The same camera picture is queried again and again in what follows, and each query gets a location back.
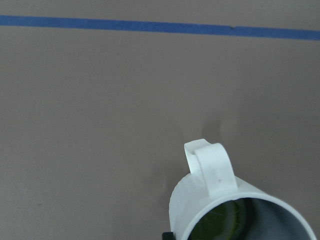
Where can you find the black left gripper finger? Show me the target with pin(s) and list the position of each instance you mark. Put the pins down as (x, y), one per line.
(167, 236)

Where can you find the green lemon slice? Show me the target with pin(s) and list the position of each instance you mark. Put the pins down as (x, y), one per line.
(227, 221)

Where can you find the white plastic mug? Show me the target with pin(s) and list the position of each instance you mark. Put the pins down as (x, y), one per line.
(211, 181)

